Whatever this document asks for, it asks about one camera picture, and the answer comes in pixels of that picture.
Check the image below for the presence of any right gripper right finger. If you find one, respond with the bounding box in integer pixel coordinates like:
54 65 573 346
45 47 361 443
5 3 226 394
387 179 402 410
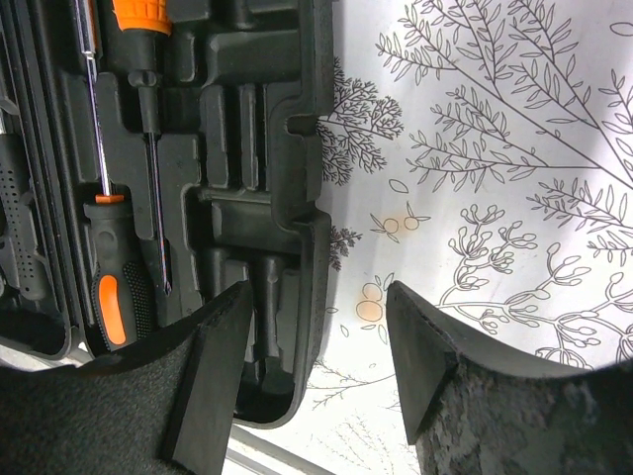
386 282 632 474

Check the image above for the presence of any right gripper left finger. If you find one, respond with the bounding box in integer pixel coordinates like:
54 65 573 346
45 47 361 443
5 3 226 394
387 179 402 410
1 282 253 474

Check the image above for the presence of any large black orange screwdriver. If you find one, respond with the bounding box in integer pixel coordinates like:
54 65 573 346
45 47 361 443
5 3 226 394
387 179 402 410
74 1 155 351

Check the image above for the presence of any small black handled hammer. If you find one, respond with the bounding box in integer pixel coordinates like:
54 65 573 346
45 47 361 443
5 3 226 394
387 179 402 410
1 134 49 301

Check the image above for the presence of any black plastic tool case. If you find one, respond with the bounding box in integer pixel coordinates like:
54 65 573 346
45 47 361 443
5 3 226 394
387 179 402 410
1 1 335 428

